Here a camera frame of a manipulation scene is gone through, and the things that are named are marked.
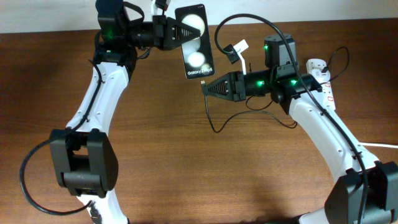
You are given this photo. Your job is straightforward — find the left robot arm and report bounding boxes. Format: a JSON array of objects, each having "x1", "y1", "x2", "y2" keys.
[{"x1": 50, "y1": 0, "x2": 205, "y2": 223}]

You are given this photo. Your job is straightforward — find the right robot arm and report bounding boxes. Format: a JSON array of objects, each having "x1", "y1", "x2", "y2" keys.
[{"x1": 201, "y1": 34, "x2": 397, "y2": 223}]

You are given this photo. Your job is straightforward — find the white USB charger plug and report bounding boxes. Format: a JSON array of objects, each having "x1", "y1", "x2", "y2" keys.
[{"x1": 307, "y1": 68, "x2": 331, "y2": 84}]

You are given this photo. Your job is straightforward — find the white power strip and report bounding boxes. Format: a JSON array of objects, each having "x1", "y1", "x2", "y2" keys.
[{"x1": 306, "y1": 58, "x2": 336, "y2": 111}]

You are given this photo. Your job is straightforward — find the thin black charging cable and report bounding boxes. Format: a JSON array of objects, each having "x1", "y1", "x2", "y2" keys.
[{"x1": 200, "y1": 46, "x2": 351, "y2": 134}]

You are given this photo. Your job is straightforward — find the black Galaxy flip phone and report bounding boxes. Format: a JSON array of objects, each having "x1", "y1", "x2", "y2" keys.
[{"x1": 175, "y1": 4, "x2": 215, "y2": 80}]

